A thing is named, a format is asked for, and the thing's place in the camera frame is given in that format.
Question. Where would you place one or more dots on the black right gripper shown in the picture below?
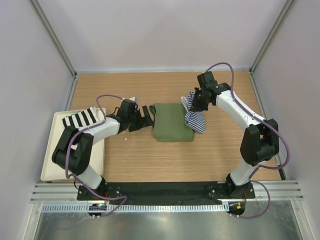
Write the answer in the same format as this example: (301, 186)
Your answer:
(195, 106)

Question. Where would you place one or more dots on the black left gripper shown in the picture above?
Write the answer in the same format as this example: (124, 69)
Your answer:
(146, 120)

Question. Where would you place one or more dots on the olive green tank top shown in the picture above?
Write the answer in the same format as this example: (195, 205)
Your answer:
(169, 123)

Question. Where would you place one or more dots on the blue white striped tank top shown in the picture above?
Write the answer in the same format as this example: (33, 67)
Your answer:
(195, 120)

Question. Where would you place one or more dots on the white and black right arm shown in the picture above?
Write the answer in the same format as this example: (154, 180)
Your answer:
(259, 143)

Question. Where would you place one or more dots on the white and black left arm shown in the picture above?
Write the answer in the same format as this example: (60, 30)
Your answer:
(74, 148)

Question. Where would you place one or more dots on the black white striped tank top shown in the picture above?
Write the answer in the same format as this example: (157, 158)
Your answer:
(84, 119)

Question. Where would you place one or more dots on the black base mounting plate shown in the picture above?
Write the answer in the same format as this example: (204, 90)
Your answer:
(176, 193)

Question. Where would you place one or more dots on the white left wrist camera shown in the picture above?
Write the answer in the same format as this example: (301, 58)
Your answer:
(133, 99)

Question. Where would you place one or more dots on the white slotted cable duct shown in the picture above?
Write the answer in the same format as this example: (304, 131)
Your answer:
(102, 208)

